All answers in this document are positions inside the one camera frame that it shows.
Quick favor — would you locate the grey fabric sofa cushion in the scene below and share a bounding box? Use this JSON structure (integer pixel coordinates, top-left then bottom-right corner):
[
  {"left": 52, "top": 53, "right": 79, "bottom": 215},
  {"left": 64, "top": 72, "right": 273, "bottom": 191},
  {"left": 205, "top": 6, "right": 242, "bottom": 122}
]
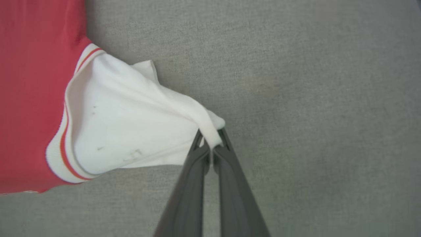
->
[{"left": 0, "top": 0, "right": 421, "bottom": 237}]

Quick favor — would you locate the red and white jersey shirt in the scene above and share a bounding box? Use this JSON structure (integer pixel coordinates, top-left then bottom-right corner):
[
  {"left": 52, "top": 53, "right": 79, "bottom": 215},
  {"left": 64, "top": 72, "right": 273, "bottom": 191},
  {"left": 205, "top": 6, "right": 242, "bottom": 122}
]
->
[{"left": 0, "top": 0, "right": 226, "bottom": 196}]

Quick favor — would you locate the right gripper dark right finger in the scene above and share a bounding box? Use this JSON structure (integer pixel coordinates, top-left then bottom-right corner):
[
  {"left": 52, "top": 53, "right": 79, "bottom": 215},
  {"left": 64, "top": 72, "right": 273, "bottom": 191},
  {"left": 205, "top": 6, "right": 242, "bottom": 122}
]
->
[{"left": 213, "top": 128, "right": 271, "bottom": 237}]

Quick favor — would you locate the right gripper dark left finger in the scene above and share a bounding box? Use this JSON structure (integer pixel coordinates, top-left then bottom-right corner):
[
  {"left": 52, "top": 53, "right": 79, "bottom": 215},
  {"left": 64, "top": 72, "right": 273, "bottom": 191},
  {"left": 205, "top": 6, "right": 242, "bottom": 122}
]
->
[{"left": 153, "top": 129, "right": 211, "bottom": 237}]

